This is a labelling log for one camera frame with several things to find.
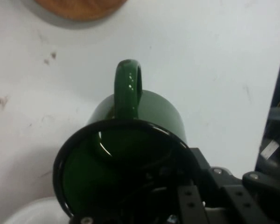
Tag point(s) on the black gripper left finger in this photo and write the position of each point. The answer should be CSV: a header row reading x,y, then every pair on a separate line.
x,y
191,205

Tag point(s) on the wooden mug tree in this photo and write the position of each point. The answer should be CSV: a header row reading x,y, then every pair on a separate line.
x,y
84,9

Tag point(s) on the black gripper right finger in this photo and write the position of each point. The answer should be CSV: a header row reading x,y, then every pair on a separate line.
x,y
238,198

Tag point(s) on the white and red bowl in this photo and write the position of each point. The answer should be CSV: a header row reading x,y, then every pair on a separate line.
x,y
37,214

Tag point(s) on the green enamel mug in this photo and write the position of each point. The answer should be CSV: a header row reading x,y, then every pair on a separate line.
x,y
154,109

